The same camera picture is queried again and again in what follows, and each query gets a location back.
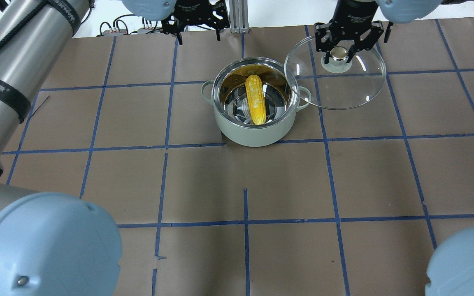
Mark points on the aluminium frame post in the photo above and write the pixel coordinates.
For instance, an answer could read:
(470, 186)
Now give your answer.
(239, 22)

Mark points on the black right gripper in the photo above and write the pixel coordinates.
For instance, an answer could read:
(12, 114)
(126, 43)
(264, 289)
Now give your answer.
(350, 13)

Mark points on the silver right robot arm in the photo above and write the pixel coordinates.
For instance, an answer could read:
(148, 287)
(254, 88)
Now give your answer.
(354, 202)

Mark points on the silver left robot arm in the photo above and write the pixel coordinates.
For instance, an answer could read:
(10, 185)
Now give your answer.
(119, 123)

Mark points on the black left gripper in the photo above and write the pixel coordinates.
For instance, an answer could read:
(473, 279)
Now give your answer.
(194, 9)

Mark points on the yellow plastic corn cob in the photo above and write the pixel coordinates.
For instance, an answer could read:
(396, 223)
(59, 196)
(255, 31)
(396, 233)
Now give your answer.
(256, 99)

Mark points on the glass pot lid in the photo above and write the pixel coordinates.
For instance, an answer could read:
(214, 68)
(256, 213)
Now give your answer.
(338, 85)

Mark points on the pale green cooking pot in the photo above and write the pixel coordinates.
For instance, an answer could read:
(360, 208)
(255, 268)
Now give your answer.
(227, 95)

